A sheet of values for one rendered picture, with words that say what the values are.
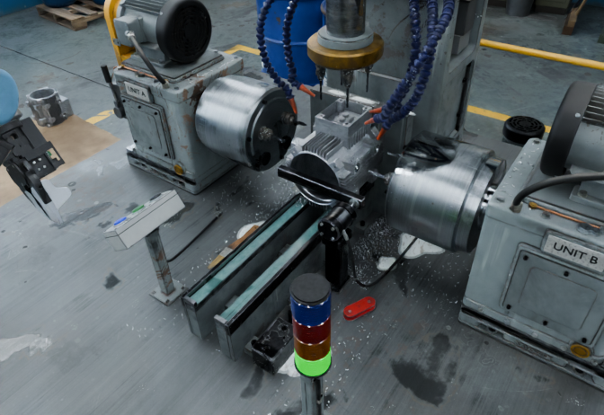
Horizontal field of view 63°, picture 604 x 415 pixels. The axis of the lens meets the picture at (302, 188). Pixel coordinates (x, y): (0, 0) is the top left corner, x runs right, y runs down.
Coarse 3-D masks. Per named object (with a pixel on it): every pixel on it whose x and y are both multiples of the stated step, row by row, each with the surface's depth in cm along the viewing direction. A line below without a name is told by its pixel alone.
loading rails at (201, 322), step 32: (288, 224) 129; (352, 224) 139; (256, 256) 122; (288, 256) 118; (320, 256) 128; (192, 288) 110; (224, 288) 115; (256, 288) 111; (288, 288) 119; (192, 320) 112; (224, 320) 103; (256, 320) 111; (224, 352) 111
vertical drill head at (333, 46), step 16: (336, 0) 106; (352, 0) 106; (336, 16) 108; (352, 16) 108; (320, 32) 114; (336, 32) 110; (352, 32) 110; (368, 32) 113; (320, 48) 112; (336, 48) 110; (352, 48) 110; (368, 48) 111; (320, 64) 112; (336, 64) 110; (352, 64) 110; (368, 64) 111; (320, 80) 119; (352, 80) 115; (368, 80) 124; (320, 96) 122
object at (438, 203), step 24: (408, 144) 112; (432, 144) 110; (456, 144) 110; (408, 168) 109; (432, 168) 106; (456, 168) 105; (480, 168) 104; (504, 168) 114; (408, 192) 108; (432, 192) 105; (456, 192) 103; (480, 192) 102; (408, 216) 110; (432, 216) 106; (456, 216) 103; (480, 216) 108; (432, 240) 111; (456, 240) 108
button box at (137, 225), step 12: (168, 192) 113; (156, 204) 110; (168, 204) 112; (180, 204) 114; (132, 216) 107; (144, 216) 108; (156, 216) 110; (168, 216) 112; (120, 228) 104; (132, 228) 106; (144, 228) 108; (108, 240) 108; (120, 240) 104; (132, 240) 105
